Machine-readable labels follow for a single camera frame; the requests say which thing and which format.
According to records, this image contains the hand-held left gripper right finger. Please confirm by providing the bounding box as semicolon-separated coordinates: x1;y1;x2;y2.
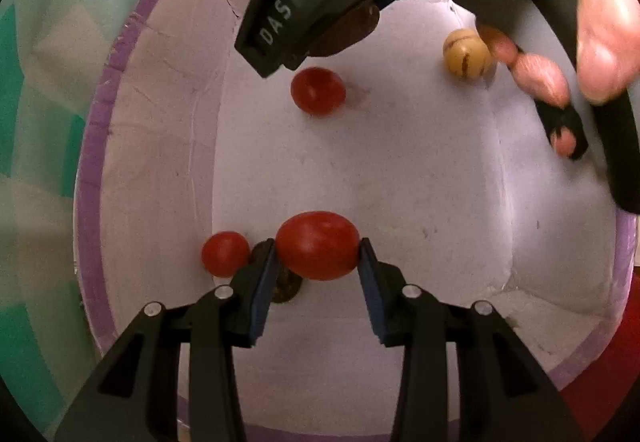
357;238;586;442

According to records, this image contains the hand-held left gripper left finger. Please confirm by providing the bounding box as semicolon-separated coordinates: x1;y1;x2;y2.
54;238;279;442

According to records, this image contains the dark dried date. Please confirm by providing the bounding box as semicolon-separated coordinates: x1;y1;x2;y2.
250;242;303;305

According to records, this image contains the small red tomato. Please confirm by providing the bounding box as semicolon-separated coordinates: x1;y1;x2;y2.
201;231;251;275

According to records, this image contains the large reddish dried date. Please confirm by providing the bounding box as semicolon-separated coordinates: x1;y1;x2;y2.
307;2;382;57

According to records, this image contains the oval red tomato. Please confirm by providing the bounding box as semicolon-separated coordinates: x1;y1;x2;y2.
275;211;361;282

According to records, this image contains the striped yellow pepino melon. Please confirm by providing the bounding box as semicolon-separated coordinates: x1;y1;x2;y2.
443;28;493;79

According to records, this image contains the round red tomato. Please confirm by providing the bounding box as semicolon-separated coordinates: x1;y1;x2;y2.
290;67;347;117

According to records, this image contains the white bowl purple rim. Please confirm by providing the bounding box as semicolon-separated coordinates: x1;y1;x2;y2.
72;0;638;442

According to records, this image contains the person's right hand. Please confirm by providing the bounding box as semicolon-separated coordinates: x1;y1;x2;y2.
477;0;640;162

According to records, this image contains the red cloth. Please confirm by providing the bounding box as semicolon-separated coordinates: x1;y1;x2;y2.
560;317;640;442

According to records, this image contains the teal checkered tablecloth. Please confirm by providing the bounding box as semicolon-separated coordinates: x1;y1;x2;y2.
0;0;191;442

